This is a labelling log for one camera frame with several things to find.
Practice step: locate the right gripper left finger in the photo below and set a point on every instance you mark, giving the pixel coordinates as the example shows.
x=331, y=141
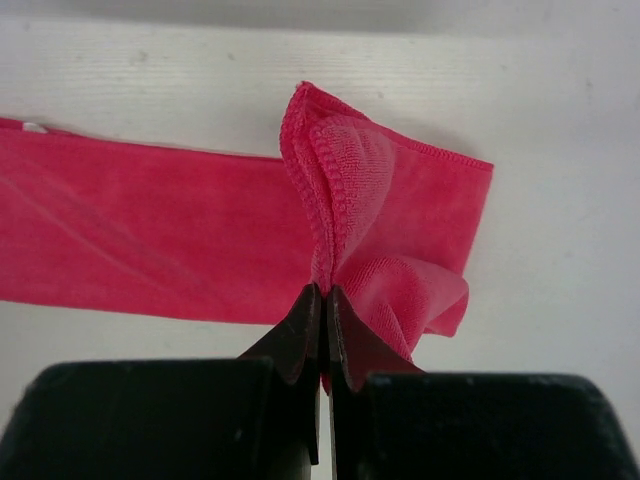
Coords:
x=250, y=417

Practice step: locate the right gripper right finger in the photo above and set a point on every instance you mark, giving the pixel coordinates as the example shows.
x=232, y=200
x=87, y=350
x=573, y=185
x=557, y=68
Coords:
x=391, y=420

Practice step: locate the pink towel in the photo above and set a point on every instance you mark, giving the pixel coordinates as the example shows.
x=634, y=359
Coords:
x=103, y=225

